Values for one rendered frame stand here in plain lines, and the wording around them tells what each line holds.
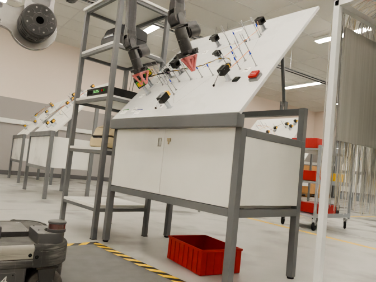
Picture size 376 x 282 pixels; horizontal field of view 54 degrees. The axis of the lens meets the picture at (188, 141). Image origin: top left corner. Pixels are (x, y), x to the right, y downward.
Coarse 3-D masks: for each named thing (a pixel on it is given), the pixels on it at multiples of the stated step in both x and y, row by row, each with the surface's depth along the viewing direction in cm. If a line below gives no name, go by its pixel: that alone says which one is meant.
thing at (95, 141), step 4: (96, 128) 290; (100, 128) 286; (96, 132) 286; (100, 132) 283; (112, 132) 278; (96, 136) 281; (100, 136) 277; (112, 136) 279; (92, 140) 284; (96, 140) 280; (100, 140) 277; (108, 140) 275; (112, 140) 278; (92, 144) 284; (96, 144) 280; (100, 144) 276; (108, 144) 275; (112, 144) 278
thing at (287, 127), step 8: (264, 120) 709; (272, 120) 690; (280, 120) 674; (288, 120) 658; (296, 120) 628; (256, 128) 703; (264, 128) 686; (272, 128) 669; (280, 128) 653; (288, 128) 629; (296, 128) 625; (288, 136) 620
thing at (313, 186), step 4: (304, 168) 1216; (308, 168) 1204; (312, 168) 1207; (316, 168) 1219; (312, 184) 1207; (304, 188) 1206; (312, 188) 1207; (304, 192) 1204; (312, 192) 1207; (304, 196) 1202; (312, 196) 1241
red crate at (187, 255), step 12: (180, 240) 220; (192, 240) 240; (204, 240) 245; (216, 240) 235; (168, 252) 229; (180, 252) 218; (192, 252) 206; (204, 252) 200; (216, 252) 204; (240, 252) 213; (180, 264) 216; (192, 264) 205; (204, 264) 200; (216, 264) 204; (240, 264) 213
